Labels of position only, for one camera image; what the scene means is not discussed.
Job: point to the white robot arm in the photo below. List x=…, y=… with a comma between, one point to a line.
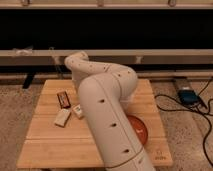
x=103, y=90

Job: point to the white rectangular packet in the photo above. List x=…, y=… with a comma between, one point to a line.
x=62, y=117

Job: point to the orange ceramic bowl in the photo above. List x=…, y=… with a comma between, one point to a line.
x=139, y=127

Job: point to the wooden table board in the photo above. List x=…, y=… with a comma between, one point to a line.
x=49, y=146

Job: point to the grey metal rail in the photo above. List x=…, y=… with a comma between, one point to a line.
x=120, y=56

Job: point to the dark red snack packet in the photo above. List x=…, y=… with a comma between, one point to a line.
x=63, y=100

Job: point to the blue power adapter box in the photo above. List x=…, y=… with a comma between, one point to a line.
x=187, y=96

